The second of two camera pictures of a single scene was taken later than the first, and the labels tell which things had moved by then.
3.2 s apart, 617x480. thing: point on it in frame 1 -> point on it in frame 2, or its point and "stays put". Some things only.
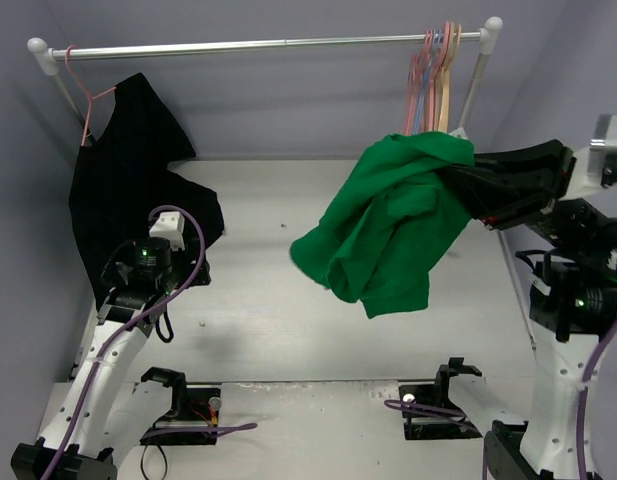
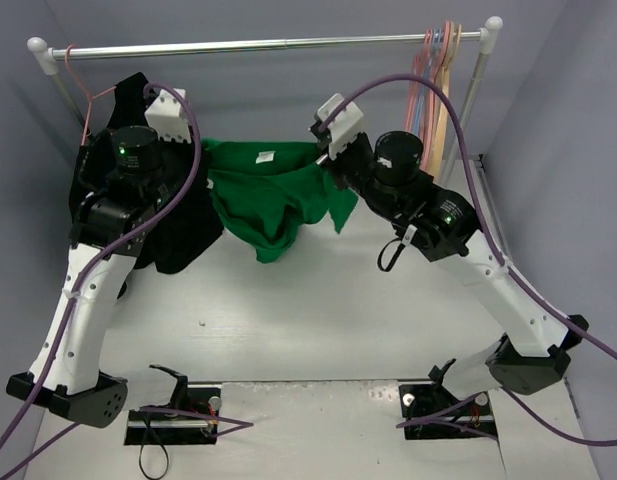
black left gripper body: x=199 y=273 -> x=186 y=163
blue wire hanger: x=422 y=85 stays put
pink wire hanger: x=90 y=99 stays put
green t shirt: x=383 y=233 -> x=269 y=193
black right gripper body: x=559 y=176 -> x=339 y=167
